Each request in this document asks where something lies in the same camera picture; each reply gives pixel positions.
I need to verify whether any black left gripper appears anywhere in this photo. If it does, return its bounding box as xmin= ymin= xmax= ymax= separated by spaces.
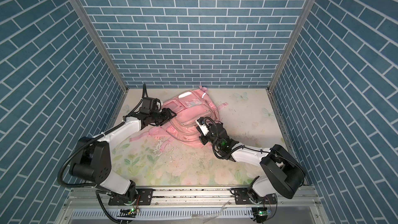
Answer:
xmin=149 ymin=107 xmax=177 ymax=127

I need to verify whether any pink student backpack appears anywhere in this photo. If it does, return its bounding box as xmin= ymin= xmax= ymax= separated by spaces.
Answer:
xmin=130 ymin=86 xmax=228 ymax=151

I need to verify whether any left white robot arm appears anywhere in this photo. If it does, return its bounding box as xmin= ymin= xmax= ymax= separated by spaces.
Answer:
xmin=66 ymin=96 xmax=177 ymax=205

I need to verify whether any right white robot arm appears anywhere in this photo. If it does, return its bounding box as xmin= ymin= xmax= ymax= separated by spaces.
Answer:
xmin=196 ymin=117 xmax=306 ymax=204

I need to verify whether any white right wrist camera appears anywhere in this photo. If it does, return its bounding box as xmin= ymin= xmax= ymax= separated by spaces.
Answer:
xmin=196 ymin=117 xmax=209 ymax=136

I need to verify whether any right black cable loop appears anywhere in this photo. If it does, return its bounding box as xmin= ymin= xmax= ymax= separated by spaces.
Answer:
xmin=203 ymin=116 xmax=237 ymax=160

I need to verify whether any left black corrugated cable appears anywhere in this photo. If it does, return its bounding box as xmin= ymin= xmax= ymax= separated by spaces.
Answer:
xmin=56 ymin=83 xmax=148 ymax=224

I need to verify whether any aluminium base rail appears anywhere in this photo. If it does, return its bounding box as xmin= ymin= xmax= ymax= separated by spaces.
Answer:
xmin=62 ymin=186 xmax=324 ymax=224

